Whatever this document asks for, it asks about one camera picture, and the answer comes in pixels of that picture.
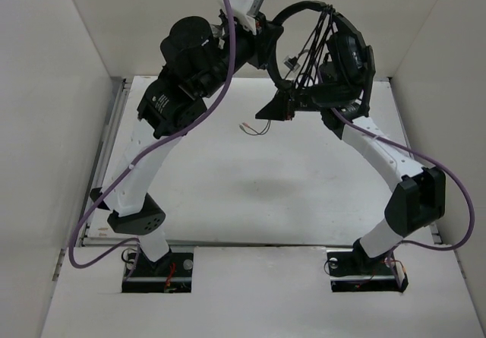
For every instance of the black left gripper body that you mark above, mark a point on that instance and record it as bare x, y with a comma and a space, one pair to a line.
258, 55

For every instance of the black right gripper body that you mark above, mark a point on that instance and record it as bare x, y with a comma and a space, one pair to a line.
307, 101

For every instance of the black headset with microphone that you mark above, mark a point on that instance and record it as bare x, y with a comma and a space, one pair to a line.
337, 59

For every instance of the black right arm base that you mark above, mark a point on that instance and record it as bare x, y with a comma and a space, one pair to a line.
387, 274

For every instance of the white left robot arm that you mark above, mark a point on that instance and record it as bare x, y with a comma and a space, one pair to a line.
199, 62

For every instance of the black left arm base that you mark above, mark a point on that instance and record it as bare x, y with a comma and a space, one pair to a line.
173, 277

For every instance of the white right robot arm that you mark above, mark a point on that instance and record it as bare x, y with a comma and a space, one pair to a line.
417, 192

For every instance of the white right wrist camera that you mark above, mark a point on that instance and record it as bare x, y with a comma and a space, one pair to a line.
291, 63

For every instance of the aluminium table edge rail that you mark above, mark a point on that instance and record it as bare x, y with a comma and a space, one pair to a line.
120, 89

